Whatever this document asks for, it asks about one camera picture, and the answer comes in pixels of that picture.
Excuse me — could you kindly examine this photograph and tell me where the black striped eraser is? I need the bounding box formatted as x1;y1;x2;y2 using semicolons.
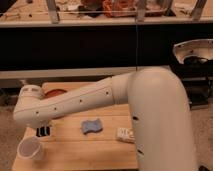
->
36;126;50;137

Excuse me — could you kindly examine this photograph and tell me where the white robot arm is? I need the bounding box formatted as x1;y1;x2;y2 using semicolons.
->
13;67;199;171

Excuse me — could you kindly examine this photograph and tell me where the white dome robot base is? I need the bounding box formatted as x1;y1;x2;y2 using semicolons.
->
173;39;213;64

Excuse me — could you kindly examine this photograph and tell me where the orange ceramic bowl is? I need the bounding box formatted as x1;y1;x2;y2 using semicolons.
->
44;89;67;99

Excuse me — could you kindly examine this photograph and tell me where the blue sponge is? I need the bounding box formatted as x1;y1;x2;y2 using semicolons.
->
81;119;103;135

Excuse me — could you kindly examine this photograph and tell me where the white plastic bottle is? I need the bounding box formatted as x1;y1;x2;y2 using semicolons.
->
116;127;134;143

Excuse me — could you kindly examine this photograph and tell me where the orange basket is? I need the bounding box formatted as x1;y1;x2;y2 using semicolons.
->
102;0;135;17

